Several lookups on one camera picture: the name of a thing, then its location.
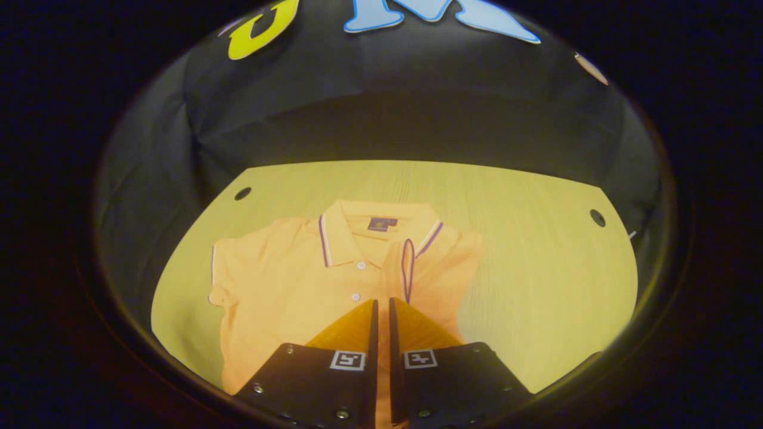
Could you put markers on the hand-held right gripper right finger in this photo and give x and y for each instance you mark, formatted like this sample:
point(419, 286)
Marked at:
point(441, 387)

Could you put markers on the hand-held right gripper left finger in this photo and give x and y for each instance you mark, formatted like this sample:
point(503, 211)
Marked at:
point(334, 387)

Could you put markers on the black backdrop cloth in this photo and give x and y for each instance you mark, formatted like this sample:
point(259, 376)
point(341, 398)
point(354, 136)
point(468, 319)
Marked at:
point(387, 107)

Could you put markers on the orange T-shirt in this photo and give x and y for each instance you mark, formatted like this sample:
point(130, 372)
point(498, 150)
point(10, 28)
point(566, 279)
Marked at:
point(286, 286)

